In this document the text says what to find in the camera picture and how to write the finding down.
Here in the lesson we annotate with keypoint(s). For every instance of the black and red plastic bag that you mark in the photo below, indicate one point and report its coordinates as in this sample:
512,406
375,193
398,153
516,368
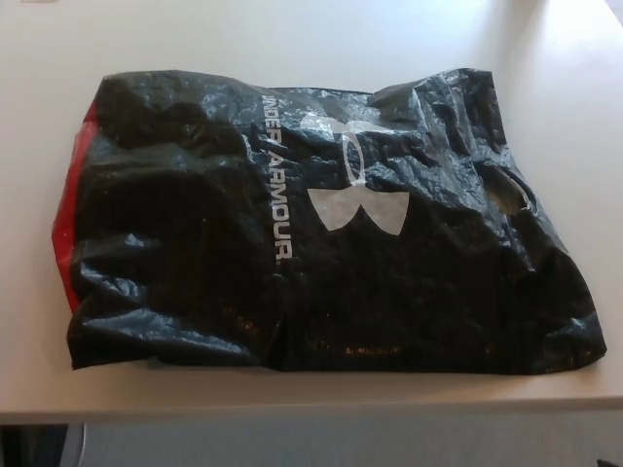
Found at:
204,233

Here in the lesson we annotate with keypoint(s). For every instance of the dark object under desk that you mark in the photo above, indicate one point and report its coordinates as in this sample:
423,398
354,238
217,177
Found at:
29,447

